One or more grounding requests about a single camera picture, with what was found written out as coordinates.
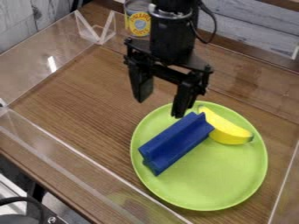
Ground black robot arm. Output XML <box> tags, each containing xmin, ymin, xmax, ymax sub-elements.
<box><xmin>123</xmin><ymin>0</ymin><xmax>213</xmax><ymax>118</ymax></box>

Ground blue plastic block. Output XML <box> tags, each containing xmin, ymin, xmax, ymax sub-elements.
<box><xmin>137</xmin><ymin>112</ymin><xmax>214</xmax><ymax>176</ymax></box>

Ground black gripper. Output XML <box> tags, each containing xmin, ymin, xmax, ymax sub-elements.
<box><xmin>123</xmin><ymin>5</ymin><xmax>213</xmax><ymax>118</ymax></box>

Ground black metal stand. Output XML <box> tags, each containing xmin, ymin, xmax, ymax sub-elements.
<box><xmin>25</xmin><ymin>182</ymin><xmax>66</xmax><ymax>224</ymax></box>

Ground green round plate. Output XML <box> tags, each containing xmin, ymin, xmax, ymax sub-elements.
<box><xmin>129</xmin><ymin>101</ymin><xmax>266</xmax><ymax>211</ymax></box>

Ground black cable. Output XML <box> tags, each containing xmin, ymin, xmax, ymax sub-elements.
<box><xmin>0</xmin><ymin>197</ymin><xmax>42</xmax><ymax>224</ymax></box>

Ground yellow half-round block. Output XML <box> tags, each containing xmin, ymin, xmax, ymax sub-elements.
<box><xmin>198</xmin><ymin>106</ymin><xmax>254</xmax><ymax>145</ymax></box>

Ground clear acrylic tray walls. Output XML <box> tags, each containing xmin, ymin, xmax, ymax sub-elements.
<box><xmin>0</xmin><ymin>17</ymin><xmax>299</xmax><ymax>224</ymax></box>

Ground yellow labelled tin can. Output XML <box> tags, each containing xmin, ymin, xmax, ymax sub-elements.
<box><xmin>123</xmin><ymin>0</ymin><xmax>150</xmax><ymax>38</ymax></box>

